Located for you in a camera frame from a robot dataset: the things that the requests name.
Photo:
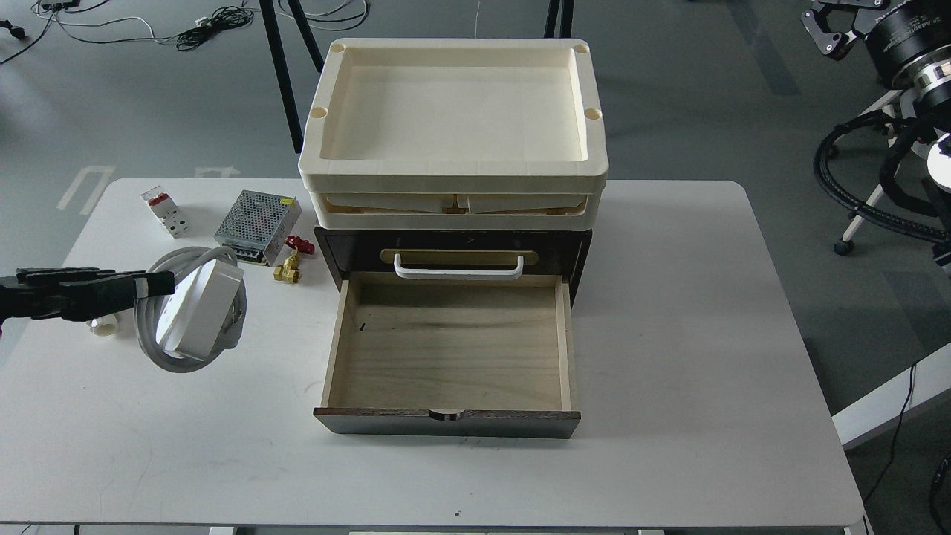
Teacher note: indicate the white power strip with cable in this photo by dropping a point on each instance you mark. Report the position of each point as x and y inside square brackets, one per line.
[203, 317]

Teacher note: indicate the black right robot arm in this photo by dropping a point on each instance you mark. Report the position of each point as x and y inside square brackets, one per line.
[914, 175]

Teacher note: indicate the white rolling stand base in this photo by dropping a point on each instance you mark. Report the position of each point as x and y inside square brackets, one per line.
[865, 193]

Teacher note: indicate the black tripod leg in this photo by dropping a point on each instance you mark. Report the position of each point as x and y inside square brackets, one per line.
[280, 65]
[559, 19]

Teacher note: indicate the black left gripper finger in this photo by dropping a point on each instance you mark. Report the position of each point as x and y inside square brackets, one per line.
[91, 293]

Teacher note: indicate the black tripod leg right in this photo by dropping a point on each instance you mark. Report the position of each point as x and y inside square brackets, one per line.
[559, 19]

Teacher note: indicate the white drawer handle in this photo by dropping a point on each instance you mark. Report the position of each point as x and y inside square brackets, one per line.
[459, 275]

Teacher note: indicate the white circuit breaker red switch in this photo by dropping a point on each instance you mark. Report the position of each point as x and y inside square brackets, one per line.
[166, 210]

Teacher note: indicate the cream lower stacked tray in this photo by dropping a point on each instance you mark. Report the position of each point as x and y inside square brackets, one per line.
[444, 211]

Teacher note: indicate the cream plastic top tray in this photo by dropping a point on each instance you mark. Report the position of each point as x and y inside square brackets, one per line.
[511, 116]

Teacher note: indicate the metal mesh power supply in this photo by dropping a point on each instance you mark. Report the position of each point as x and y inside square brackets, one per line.
[257, 225]

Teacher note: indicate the brass valve red handle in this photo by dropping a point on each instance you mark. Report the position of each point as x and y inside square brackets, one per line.
[288, 271]

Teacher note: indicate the black tripod leg left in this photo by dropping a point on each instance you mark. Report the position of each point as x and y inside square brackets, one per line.
[280, 65]

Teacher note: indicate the open wooden drawer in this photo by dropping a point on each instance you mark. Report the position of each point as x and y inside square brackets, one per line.
[452, 358]

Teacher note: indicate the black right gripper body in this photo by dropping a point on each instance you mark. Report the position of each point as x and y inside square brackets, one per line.
[908, 36]

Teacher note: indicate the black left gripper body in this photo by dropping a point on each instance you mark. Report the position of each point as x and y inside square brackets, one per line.
[36, 296]

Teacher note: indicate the white plastic pipe valve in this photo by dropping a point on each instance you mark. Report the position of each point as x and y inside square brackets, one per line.
[104, 326]

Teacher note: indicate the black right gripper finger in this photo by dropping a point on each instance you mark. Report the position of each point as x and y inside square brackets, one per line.
[835, 39]

